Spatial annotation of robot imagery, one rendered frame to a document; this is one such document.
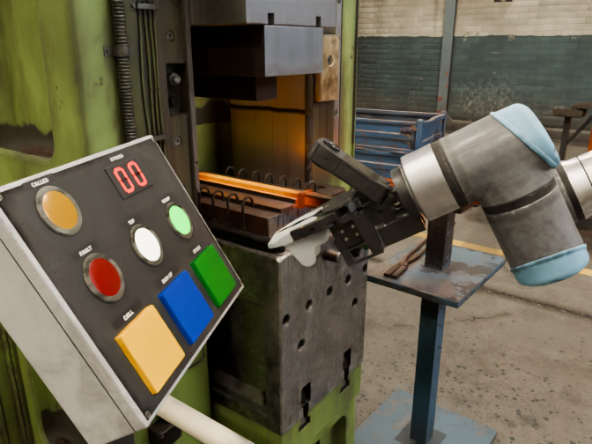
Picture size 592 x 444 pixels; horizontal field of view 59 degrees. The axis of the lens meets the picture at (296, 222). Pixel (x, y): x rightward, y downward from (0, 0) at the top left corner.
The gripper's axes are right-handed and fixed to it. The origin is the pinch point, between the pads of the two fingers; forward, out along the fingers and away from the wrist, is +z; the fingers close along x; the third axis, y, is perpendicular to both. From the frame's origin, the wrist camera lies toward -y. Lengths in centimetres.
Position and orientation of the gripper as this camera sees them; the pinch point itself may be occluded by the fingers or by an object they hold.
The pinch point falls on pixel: (273, 238)
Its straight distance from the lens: 74.1
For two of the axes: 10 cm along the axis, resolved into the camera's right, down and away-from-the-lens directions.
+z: -8.5, 4.0, 3.3
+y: 4.8, 8.6, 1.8
